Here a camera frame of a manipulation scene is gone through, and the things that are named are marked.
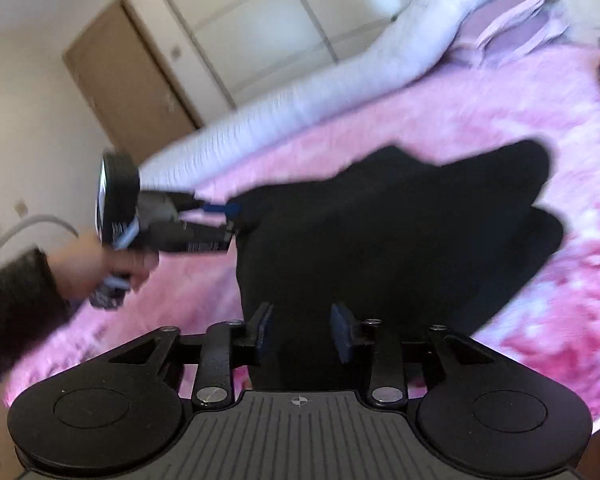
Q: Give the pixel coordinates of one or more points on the person's left hand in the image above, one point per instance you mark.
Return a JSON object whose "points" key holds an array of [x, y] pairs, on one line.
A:
{"points": [[90, 265]]}

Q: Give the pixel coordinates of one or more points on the wooden door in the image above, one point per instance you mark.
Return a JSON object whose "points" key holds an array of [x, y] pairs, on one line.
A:
{"points": [[130, 75]]}

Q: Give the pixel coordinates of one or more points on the tan wall plate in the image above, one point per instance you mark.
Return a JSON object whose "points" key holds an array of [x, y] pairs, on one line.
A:
{"points": [[20, 206]]}

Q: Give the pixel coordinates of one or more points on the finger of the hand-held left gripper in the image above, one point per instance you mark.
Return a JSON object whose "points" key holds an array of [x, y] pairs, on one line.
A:
{"points": [[215, 207]]}

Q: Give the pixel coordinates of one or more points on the white striped quilt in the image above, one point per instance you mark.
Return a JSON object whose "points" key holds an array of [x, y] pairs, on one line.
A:
{"points": [[330, 85]]}

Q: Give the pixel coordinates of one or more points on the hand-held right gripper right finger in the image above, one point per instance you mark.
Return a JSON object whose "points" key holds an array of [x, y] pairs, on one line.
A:
{"points": [[341, 335]]}

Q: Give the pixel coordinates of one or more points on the black zip jacket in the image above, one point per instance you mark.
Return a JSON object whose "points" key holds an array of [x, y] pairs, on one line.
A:
{"points": [[380, 240]]}

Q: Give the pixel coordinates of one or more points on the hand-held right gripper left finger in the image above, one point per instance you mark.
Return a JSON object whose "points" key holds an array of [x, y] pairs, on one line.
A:
{"points": [[265, 332]]}

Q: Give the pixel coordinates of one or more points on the white wardrobe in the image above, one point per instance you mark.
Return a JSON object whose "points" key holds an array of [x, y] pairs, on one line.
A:
{"points": [[280, 10]]}

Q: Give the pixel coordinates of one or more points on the pink floral blanket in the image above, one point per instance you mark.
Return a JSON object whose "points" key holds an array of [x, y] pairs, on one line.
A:
{"points": [[555, 285]]}

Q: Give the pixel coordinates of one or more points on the purple pillow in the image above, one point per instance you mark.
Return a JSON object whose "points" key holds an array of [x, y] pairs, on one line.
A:
{"points": [[525, 40]]}

